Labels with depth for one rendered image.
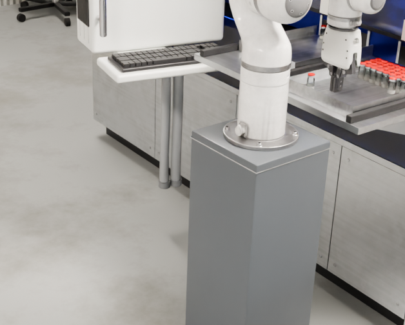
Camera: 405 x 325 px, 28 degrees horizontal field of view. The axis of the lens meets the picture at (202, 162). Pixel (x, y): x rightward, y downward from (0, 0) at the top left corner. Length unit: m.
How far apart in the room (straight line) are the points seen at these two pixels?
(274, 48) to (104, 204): 1.74
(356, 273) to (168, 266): 0.71
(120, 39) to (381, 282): 1.20
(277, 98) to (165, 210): 1.57
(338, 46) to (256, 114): 0.29
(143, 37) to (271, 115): 0.97
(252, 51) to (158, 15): 0.96
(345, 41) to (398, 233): 0.81
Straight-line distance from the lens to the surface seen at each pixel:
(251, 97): 1.94
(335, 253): 2.89
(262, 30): 1.94
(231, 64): 2.48
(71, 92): 4.71
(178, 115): 3.11
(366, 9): 1.98
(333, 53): 2.09
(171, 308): 2.85
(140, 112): 3.69
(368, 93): 2.32
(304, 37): 2.79
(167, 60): 2.66
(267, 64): 1.91
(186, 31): 2.89
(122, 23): 2.79
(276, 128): 1.98
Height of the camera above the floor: 1.67
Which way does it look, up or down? 26 degrees down
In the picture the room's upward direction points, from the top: 2 degrees clockwise
